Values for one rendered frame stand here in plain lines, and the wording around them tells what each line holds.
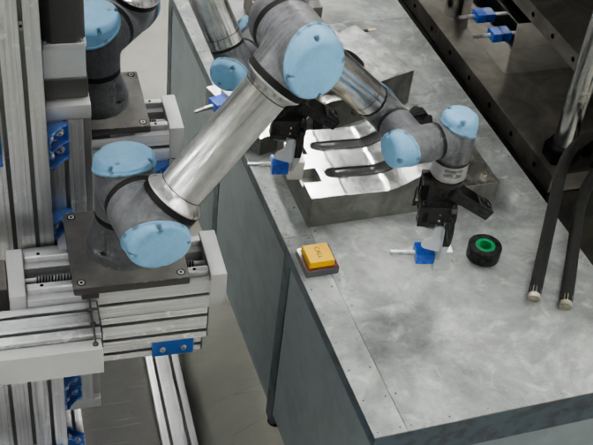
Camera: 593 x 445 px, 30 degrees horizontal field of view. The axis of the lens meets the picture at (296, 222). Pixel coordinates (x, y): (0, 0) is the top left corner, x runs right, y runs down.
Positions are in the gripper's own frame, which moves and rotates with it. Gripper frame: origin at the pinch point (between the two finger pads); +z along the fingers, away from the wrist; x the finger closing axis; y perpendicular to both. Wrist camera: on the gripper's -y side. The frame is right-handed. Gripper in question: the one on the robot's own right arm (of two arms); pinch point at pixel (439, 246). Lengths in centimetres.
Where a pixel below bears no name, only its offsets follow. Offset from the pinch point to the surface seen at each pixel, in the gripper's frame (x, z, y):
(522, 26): -95, 0, -40
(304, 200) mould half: -26.3, 10.3, 26.9
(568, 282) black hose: -1.4, 11.2, -32.4
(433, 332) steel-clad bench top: 11.4, 15.1, 0.6
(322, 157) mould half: -37.9, 6.1, 22.0
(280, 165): -27.6, 0.9, 33.4
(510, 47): -95, 7, -38
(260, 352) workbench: -38, 78, 32
